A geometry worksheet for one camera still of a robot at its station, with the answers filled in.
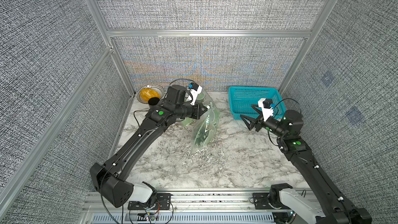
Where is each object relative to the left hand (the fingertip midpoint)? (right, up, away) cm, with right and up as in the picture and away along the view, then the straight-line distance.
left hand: (210, 107), depth 68 cm
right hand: (+17, 0, +2) cm, 18 cm away
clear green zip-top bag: (-3, -10, +4) cm, 11 cm away
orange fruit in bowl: (-42, +9, +41) cm, 59 cm away
